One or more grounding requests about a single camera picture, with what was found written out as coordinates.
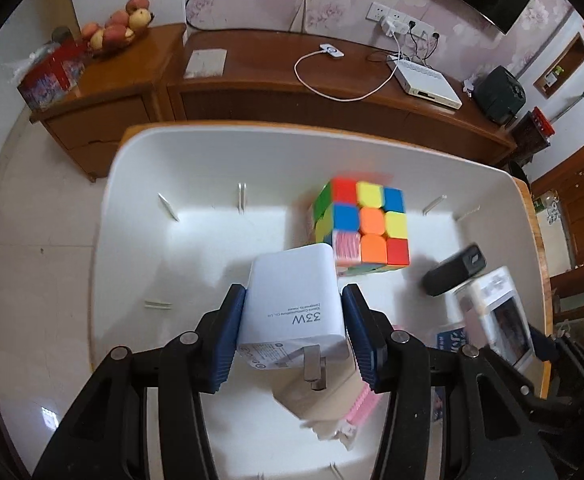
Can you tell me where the beige small box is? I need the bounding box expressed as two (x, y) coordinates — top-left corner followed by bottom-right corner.
(274, 367), (363, 423)

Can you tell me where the white plastic bag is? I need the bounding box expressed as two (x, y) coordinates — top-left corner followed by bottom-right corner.
(2, 42), (55, 83)

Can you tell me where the long wooden television cabinet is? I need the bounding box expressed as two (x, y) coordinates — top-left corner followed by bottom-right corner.
(167, 28), (518, 166)

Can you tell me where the white device with screen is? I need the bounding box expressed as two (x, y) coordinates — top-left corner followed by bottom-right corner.
(454, 266), (535, 373)

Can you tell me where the colourful puzzle cube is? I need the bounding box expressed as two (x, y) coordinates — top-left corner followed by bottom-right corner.
(313, 176), (411, 276)

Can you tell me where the red gift box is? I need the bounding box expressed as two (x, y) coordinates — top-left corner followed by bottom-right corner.
(16, 40), (92, 112)

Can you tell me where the grey paper sheet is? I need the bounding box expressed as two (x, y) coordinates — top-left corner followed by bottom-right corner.
(183, 49), (229, 80)

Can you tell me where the dark jar with red lid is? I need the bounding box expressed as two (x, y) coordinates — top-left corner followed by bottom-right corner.
(512, 106), (555, 166)

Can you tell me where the white wall socket strip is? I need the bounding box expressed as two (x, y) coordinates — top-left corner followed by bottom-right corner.
(367, 1), (435, 36)

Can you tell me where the white plastic storage bin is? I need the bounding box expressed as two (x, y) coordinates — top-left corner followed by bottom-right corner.
(89, 122), (553, 480)

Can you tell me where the grey metal rod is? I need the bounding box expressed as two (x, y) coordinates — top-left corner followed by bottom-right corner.
(552, 80), (584, 123)

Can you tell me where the white charger plug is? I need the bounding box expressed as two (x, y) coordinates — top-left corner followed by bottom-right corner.
(236, 243), (350, 393)

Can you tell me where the white charging cable with puck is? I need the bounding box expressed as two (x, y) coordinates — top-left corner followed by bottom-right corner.
(294, 42), (397, 101)

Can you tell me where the pink clip tool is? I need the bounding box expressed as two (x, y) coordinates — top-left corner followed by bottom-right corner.
(317, 380), (377, 453)

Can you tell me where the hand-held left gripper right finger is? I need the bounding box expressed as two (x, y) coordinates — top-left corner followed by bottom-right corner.
(341, 282), (558, 480)

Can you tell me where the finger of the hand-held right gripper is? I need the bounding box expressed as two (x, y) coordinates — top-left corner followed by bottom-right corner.
(547, 332), (584, 401)

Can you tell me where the narrow wooden wall niche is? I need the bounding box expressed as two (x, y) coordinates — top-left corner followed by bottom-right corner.
(533, 32), (584, 100)

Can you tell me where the clear photo card case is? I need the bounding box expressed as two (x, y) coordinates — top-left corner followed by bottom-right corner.
(431, 327), (475, 423)

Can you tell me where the wooden display cabinet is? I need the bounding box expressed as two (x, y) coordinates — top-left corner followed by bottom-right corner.
(529, 160), (584, 271)

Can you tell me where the black speaker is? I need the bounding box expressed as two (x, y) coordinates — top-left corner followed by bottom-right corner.
(473, 65), (527, 125)

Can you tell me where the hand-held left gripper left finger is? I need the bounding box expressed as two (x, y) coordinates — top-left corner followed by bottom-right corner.
(32, 282), (249, 480)

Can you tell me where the white set-top box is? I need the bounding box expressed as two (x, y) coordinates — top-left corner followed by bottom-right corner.
(387, 56), (463, 109)

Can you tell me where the black charger plug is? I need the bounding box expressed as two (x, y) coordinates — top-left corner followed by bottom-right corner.
(422, 243), (488, 297)

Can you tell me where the small wooden side cabinet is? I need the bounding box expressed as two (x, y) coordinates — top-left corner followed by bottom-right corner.
(29, 23), (187, 183)

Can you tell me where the bowl of fruit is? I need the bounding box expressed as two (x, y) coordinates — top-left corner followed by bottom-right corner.
(80, 0), (153, 56)

